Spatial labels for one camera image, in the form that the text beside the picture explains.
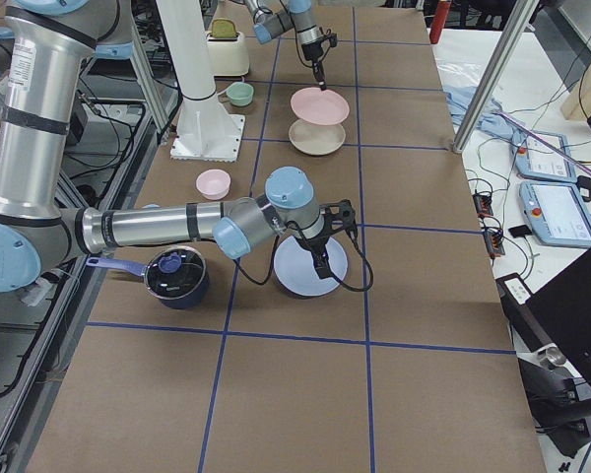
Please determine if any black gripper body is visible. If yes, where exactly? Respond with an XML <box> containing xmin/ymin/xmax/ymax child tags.
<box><xmin>301</xmin><ymin>39</ymin><xmax>326</xmax><ymax>64</ymax></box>
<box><xmin>295</xmin><ymin>225</ymin><xmax>335</xmax><ymax>256</ymax></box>

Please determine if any pink plate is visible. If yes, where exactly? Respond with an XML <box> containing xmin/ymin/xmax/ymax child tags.
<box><xmin>290</xmin><ymin>87</ymin><xmax>350</xmax><ymax>126</ymax></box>

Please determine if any blue plate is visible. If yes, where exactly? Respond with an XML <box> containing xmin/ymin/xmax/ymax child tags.
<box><xmin>274</xmin><ymin>236</ymin><xmax>349</xmax><ymax>297</ymax></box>

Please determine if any cream plate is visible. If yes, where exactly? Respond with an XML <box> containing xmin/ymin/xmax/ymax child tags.
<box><xmin>289</xmin><ymin>119</ymin><xmax>346</xmax><ymax>157</ymax></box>

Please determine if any green bowl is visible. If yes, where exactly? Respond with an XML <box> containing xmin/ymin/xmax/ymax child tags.
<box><xmin>226</xmin><ymin>82</ymin><xmax>254</xmax><ymax>107</ymax></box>

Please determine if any cream toaster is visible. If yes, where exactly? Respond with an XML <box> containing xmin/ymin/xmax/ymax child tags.
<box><xmin>206</xmin><ymin>27</ymin><xmax>250</xmax><ymax>77</ymax></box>

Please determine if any bread slice in toaster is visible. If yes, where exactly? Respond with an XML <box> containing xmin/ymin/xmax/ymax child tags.
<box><xmin>211</xmin><ymin>18</ymin><xmax>238</xmax><ymax>40</ymax></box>

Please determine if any pink bowl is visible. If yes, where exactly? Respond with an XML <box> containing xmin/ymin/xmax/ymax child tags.
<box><xmin>195</xmin><ymin>169</ymin><xmax>231</xmax><ymax>200</ymax></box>

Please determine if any clear plastic bag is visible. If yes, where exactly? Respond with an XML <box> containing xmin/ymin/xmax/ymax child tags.
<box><xmin>435</xmin><ymin>58</ymin><xmax>483</xmax><ymax>88</ymax></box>

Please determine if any light blue cloth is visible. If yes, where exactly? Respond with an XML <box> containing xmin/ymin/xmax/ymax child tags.
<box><xmin>442</xmin><ymin>84</ymin><xmax>526</xmax><ymax>139</ymax></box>

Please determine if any red cylinder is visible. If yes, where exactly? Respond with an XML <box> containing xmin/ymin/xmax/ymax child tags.
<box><xmin>429</xmin><ymin>0</ymin><xmax>451</xmax><ymax>44</ymax></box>

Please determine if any dark blue pot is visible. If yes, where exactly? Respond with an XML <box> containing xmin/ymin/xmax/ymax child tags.
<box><xmin>86</xmin><ymin>245</ymin><xmax>210</xmax><ymax>309</ymax></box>

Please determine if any glass pot lid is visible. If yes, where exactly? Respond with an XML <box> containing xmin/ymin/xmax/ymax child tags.
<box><xmin>144</xmin><ymin>246</ymin><xmax>208</xmax><ymax>301</ymax></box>

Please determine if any small orange circuit board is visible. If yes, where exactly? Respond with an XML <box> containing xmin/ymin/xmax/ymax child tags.
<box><xmin>473</xmin><ymin>193</ymin><xmax>493</xmax><ymax>218</ymax></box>

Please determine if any upper teach pendant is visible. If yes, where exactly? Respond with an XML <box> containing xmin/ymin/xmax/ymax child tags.
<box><xmin>510</xmin><ymin>128</ymin><xmax>577</xmax><ymax>183</ymax></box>

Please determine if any teach pendant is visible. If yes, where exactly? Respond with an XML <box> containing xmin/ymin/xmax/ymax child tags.
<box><xmin>518</xmin><ymin>180</ymin><xmax>591</xmax><ymax>248</ymax></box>
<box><xmin>510</xmin><ymin>128</ymin><xmax>577</xmax><ymax>183</ymax></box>

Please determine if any lower teach pendant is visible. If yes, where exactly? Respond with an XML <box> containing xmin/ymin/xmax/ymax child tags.
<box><xmin>518</xmin><ymin>180</ymin><xmax>591</xmax><ymax>248</ymax></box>

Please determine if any black laptop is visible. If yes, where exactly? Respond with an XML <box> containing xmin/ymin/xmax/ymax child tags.
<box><xmin>501</xmin><ymin>244</ymin><xmax>591</xmax><ymax>390</ymax></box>

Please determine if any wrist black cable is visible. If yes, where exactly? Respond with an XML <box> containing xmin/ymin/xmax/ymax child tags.
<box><xmin>235</xmin><ymin>221</ymin><xmax>375</xmax><ymax>293</ymax></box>
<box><xmin>295</xmin><ymin>31</ymin><xmax>339</xmax><ymax>68</ymax></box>

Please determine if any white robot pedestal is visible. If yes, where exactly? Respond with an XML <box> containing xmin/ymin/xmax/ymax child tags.
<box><xmin>159</xmin><ymin>1</ymin><xmax>245</xmax><ymax>162</ymax></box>

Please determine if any aluminium frame post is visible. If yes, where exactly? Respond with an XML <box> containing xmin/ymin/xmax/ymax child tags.
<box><xmin>451</xmin><ymin>0</ymin><xmax>538</xmax><ymax>154</ymax></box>

